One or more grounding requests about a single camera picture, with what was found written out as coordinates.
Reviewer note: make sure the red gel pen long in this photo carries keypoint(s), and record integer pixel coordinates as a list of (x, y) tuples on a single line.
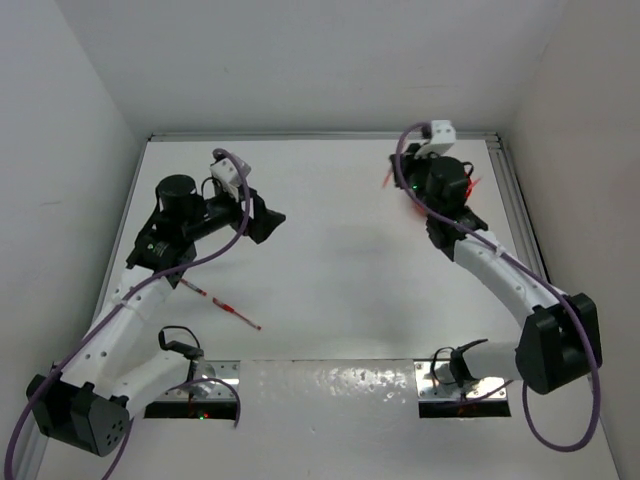
[(229, 309)]

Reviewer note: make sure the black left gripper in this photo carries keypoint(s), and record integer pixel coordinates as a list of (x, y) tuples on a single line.
[(262, 219)]

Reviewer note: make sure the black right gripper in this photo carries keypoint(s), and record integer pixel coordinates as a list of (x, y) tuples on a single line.
[(403, 162)]

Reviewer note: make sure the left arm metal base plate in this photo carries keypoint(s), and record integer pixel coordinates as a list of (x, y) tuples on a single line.
[(207, 390)]

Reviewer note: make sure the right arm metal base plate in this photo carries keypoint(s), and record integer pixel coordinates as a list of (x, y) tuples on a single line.
[(435, 384)]

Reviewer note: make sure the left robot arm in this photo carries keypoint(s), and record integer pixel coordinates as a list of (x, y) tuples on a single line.
[(86, 402)]

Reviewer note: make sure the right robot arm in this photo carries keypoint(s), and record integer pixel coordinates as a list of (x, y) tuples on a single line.
[(559, 333)]

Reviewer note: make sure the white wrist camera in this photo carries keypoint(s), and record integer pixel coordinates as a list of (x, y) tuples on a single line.
[(228, 177), (439, 136)]

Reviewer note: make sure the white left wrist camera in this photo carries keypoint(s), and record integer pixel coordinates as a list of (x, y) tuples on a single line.
[(228, 177)]

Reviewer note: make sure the red capped gel pen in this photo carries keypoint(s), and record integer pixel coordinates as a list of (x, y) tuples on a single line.
[(193, 287)]

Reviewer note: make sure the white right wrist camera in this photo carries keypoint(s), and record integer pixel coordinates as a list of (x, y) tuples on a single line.
[(439, 136)]

